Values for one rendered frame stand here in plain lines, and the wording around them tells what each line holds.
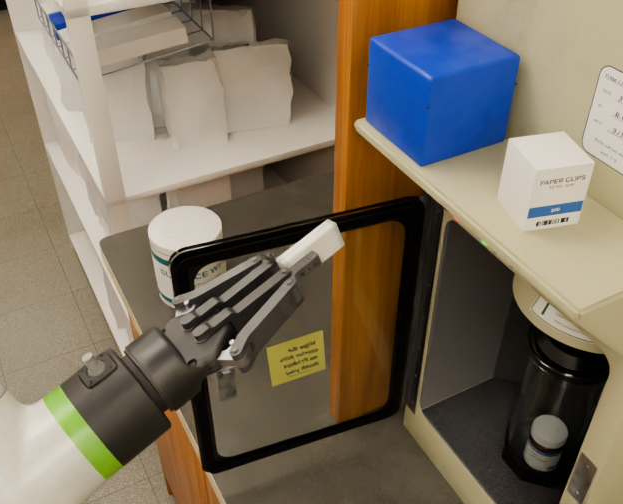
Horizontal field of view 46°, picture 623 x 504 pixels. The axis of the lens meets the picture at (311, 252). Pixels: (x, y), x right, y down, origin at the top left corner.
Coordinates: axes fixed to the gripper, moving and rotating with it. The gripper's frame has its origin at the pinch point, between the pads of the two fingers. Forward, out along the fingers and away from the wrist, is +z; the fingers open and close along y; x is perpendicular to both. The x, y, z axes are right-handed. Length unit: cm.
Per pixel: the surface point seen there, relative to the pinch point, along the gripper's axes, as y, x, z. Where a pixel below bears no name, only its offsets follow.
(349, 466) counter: 11.9, 46.7, -3.4
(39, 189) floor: 271, 94, 5
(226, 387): 12.7, 18.9, -12.3
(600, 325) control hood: -27.7, 0.5, 7.5
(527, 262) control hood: -22.0, -3.6, 7.0
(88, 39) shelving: 90, -3, 14
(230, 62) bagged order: 104, 23, 45
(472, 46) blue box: -6.9, -12.8, 20.0
